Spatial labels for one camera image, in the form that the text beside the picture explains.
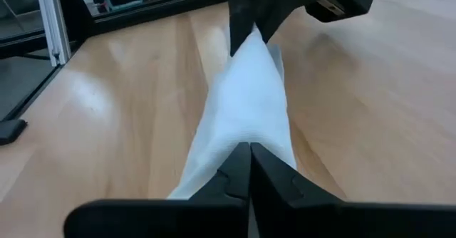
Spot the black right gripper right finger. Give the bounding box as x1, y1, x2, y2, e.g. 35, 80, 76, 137
250, 142, 456, 238

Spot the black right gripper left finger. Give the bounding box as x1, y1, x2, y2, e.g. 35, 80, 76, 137
63, 142, 252, 238

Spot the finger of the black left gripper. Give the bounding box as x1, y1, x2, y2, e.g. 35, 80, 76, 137
226, 0, 258, 57
254, 0, 307, 43

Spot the white towel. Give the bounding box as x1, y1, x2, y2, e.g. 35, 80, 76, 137
167, 26, 297, 200

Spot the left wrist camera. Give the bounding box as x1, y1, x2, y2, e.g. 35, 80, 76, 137
305, 0, 375, 24

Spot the silver aluminium bracket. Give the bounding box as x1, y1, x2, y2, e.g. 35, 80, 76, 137
34, 0, 72, 67

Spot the small black bracket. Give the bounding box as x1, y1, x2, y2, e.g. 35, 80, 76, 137
0, 119, 29, 146

